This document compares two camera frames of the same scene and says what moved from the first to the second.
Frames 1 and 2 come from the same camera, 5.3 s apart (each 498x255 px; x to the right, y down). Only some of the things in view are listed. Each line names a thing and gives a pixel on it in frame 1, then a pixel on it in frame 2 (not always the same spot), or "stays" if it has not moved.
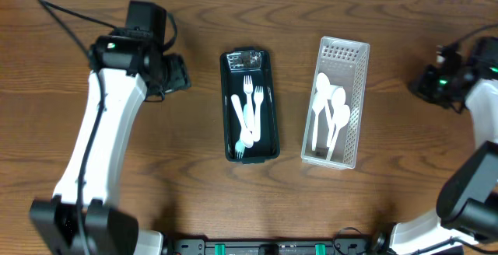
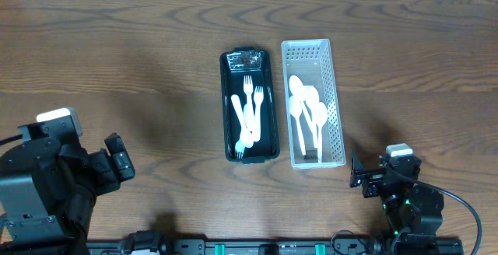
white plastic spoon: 318,106 → 295,106
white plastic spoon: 338,98 → 311,99
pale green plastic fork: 240,147 stays
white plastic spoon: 247,136 stays
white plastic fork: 247,88 stays
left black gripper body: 177,73 → 117,160
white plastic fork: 257,99 stays
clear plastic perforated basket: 345,61 → 313,61
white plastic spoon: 324,83 → 296,88
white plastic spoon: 340,117 → 320,118
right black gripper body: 439,89 → 373,183
